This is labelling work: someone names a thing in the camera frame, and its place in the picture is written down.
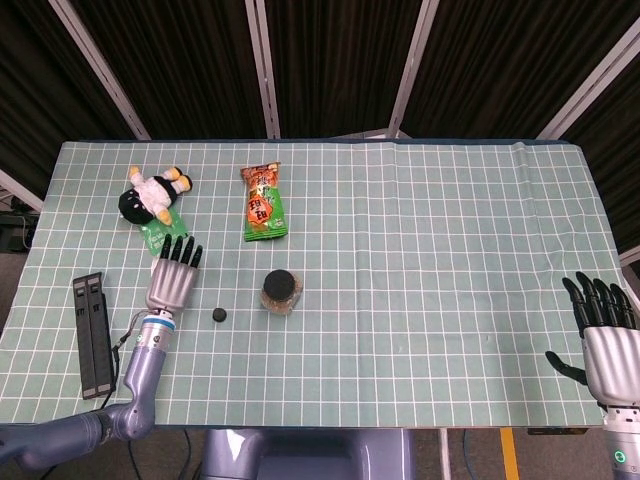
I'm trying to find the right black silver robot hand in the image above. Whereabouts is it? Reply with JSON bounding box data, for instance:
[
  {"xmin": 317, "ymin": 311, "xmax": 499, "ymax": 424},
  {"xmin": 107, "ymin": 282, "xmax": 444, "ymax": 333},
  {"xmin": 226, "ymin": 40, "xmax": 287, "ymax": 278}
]
[{"xmin": 544, "ymin": 271, "xmax": 640, "ymax": 407}]

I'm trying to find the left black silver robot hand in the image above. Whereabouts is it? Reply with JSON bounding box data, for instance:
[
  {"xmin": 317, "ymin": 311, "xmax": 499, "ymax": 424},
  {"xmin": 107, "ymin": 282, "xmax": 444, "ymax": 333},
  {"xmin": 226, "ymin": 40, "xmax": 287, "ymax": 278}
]
[{"xmin": 144, "ymin": 233, "xmax": 205, "ymax": 314}]

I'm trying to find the penguin plush toy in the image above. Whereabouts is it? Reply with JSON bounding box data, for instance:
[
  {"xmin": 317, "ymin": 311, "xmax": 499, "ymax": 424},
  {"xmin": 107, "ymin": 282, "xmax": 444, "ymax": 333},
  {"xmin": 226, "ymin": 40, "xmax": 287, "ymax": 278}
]
[{"xmin": 118, "ymin": 165, "xmax": 195, "ymax": 226}]

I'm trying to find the green white grid tablecloth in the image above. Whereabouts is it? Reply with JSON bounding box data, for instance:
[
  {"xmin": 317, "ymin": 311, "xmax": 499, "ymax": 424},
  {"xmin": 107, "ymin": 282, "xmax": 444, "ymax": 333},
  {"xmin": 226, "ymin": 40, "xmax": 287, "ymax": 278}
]
[{"xmin": 0, "ymin": 139, "xmax": 639, "ymax": 429}]

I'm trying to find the green sachet packet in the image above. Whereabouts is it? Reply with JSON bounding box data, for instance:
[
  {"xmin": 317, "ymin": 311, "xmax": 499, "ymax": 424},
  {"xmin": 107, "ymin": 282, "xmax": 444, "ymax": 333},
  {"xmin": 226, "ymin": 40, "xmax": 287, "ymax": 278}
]
[{"xmin": 141, "ymin": 207, "xmax": 190, "ymax": 250}]

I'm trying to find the black folding stand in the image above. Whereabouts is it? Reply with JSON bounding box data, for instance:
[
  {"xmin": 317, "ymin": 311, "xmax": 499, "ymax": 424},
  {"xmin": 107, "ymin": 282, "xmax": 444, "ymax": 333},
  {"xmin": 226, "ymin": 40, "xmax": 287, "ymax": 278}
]
[{"xmin": 72, "ymin": 271, "xmax": 116, "ymax": 401}]

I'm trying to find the glass jar black lid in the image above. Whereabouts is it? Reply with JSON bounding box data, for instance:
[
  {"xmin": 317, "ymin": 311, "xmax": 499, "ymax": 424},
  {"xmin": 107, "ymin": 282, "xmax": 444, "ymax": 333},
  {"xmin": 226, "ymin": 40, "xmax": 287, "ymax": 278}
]
[{"xmin": 258, "ymin": 269, "xmax": 304, "ymax": 317}]

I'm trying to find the orange green snack bag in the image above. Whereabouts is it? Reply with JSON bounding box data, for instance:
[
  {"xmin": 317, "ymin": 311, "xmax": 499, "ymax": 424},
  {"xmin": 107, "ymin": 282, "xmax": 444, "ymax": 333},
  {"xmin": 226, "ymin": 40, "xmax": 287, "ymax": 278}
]
[{"xmin": 239, "ymin": 160, "xmax": 290, "ymax": 244}]

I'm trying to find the black equipment box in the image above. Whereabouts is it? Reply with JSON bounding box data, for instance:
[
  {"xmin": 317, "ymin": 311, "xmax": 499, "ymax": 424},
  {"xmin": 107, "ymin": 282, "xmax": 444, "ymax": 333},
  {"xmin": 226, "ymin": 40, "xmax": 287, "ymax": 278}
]
[{"xmin": 0, "ymin": 210, "xmax": 37, "ymax": 252}]

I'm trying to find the white table leg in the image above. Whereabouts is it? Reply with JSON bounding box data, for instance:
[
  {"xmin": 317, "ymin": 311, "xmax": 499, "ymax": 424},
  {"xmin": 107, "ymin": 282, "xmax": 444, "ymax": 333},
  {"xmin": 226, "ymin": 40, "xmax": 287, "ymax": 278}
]
[{"xmin": 438, "ymin": 428, "xmax": 452, "ymax": 480}]

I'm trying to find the black curtain panel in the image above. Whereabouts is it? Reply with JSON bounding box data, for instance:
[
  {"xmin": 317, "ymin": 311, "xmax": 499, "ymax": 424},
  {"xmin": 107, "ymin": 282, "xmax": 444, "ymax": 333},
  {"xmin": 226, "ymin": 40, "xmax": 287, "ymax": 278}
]
[
  {"xmin": 0, "ymin": 0, "xmax": 142, "ymax": 199},
  {"xmin": 563, "ymin": 64, "xmax": 640, "ymax": 257},
  {"xmin": 263, "ymin": 0, "xmax": 426, "ymax": 140},
  {"xmin": 399, "ymin": 0, "xmax": 640, "ymax": 140},
  {"xmin": 69, "ymin": 0, "xmax": 274, "ymax": 141}
]

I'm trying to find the lilac robot torso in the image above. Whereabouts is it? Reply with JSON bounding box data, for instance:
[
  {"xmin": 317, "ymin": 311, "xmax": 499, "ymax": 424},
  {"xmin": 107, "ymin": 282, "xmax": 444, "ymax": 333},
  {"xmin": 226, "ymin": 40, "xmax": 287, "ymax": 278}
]
[{"xmin": 199, "ymin": 428, "xmax": 416, "ymax": 480}]

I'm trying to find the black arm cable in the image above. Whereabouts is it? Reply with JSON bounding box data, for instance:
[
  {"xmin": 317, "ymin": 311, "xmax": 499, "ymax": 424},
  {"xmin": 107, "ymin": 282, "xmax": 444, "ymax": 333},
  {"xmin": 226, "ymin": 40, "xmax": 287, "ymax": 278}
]
[{"xmin": 102, "ymin": 312, "xmax": 147, "ymax": 407}]

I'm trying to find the blue floor cable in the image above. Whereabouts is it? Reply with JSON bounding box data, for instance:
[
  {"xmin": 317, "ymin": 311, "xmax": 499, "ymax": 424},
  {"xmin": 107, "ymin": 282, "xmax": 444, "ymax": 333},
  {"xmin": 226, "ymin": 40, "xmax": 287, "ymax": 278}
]
[{"xmin": 461, "ymin": 429, "xmax": 475, "ymax": 480}]

